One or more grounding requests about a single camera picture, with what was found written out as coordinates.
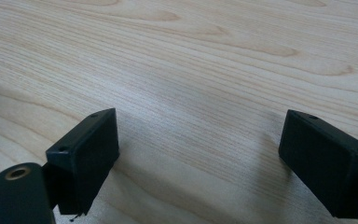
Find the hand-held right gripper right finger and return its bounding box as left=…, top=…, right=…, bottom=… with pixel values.
left=278, top=108, right=358, bottom=219

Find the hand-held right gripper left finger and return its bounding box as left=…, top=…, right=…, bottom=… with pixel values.
left=45, top=107, right=120, bottom=217

